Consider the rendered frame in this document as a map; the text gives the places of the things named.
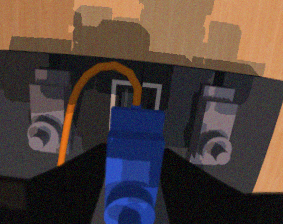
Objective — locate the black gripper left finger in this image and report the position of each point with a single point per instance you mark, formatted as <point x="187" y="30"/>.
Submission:
<point x="67" y="194"/>

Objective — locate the blue micro servo with orange cable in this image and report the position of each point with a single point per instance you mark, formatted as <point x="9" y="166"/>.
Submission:
<point x="134" y="154"/>

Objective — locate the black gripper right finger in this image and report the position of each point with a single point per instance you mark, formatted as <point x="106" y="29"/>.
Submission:
<point x="193" y="196"/>

